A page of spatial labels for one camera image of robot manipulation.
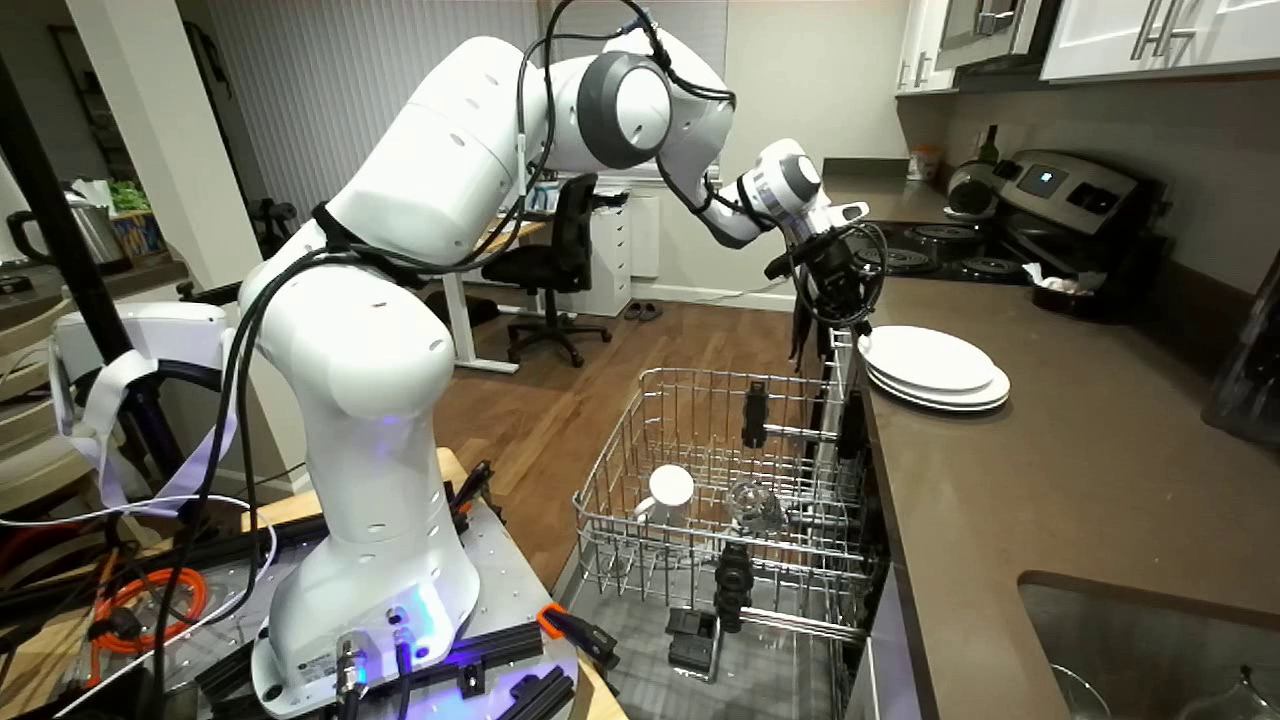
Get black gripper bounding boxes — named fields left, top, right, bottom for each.
left=794, top=220, right=892, bottom=349

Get black plastic block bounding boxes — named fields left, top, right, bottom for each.
left=664, top=605, right=728, bottom=677

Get metal robot mounting table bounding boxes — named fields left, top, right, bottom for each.
left=0, top=443, right=638, bottom=720

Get black office chair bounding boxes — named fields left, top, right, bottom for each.
left=477, top=169, right=632, bottom=372

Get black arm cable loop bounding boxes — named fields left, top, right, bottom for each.
left=511, top=0, right=743, bottom=273

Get narrow white upper cabinet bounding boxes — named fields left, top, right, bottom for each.
left=892, top=0, right=960, bottom=97

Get clear wine glass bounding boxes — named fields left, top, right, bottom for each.
left=728, top=478, right=794, bottom=541

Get wire dishwasher rack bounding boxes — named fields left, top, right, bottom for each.
left=570, top=366, right=892, bottom=648

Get black kettle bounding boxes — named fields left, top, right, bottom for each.
left=941, top=122, right=1012, bottom=225

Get black cable bundle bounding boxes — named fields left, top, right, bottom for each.
left=146, top=195, right=415, bottom=720

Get white crumpled paper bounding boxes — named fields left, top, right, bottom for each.
left=1022, top=256, right=1112, bottom=302

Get black stand pole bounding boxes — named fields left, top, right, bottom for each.
left=0, top=51, right=186, bottom=493

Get stainless dishwasher door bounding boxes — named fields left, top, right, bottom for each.
left=552, top=555, right=892, bottom=720

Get orange cable reel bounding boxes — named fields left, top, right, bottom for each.
left=79, top=562, right=220, bottom=669

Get black orange clamp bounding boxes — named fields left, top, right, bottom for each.
left=537, top=602, right=623, bottom=671

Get white desk wooden top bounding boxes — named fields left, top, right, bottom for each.
left=419, top=214, right=564, bottom=381

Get cluttered bookshelf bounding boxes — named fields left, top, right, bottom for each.
left=54, top=163, right=171, bottom=278

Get white drawer unit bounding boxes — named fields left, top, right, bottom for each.
left=583, top=186, right=672, bottom=321

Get dark range hood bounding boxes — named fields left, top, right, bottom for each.
left=937, top=0, right=1070, bottom=73

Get wooden board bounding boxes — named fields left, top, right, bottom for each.
left=236, top=443, right=471, bottom=541

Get lavender flat strap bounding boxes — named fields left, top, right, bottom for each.
left=48, top=349, right=251, bottom=527

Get white mug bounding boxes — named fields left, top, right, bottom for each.
left=628, top=459, right=699, bottom=527

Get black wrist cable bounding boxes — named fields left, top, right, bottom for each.
left=761, top=215, right=895, bottom=332

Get black tray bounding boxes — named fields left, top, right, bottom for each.
left=1031, top=273, right=1136, bottom=330

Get small black clamp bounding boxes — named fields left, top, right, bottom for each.
left=450, top=455, right=502, bottom=525

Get steel kitchen sink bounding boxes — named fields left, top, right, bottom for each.
left=1018, top=568, right=1280, bottom=720

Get black bar clamp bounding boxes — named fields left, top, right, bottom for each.
left=493, top=661, right=582, bottom=720
left=444, top=616, right=552, bottom=698

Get white upper cabinet with handles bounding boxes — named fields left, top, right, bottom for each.
left=1037, top=0, right=1280, bottom=90

